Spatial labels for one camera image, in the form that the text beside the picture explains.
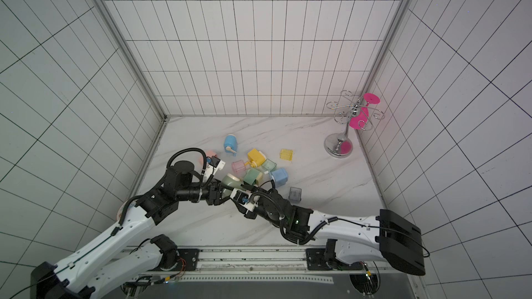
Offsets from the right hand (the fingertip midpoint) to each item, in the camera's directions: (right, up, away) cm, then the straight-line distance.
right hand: (238, 183), depth 72 cm
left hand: (-2, -3, -2) cm, 5 cm away
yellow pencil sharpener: (+5, +5, +26) cm, 27 cm away
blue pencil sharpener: (+16, -2, +16) cm, 22 cm away
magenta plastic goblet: (+47, +23, +8) cm, 53 cm away
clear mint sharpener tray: (+11, +2, +26) cm, 29 cm away
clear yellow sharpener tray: (+20, +7, +30) cm, 37 cm away
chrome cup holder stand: (+48, +11, +33) cm, 59 cm away
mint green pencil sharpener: (+3, -2, +18) cm, 18 cm away
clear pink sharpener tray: (-3, +1, +23) cm, 23 cm away
